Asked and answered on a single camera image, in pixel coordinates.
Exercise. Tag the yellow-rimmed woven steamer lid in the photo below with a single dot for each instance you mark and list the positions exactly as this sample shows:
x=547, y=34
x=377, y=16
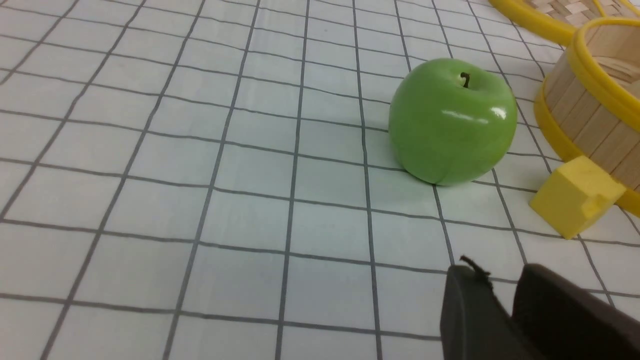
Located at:
x=557, y=20

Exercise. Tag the green apple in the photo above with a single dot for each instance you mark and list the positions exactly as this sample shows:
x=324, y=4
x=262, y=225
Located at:
x=451, y=122

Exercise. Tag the white grid-pattern tablecloth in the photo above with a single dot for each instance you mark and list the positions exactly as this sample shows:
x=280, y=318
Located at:
x=213, y=180

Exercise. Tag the yellow cube block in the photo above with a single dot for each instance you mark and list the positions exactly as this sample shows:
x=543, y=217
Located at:
x=575, y=196

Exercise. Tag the yellow-rimmed bamboo steamer tray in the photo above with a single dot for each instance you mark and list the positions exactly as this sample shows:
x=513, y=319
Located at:
x=588, y=105

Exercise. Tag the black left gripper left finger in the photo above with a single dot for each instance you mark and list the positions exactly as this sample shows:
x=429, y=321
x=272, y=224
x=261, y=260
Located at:
x=474, y=325

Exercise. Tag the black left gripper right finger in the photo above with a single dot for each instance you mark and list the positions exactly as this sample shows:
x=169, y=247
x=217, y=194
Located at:
x=565, y=322

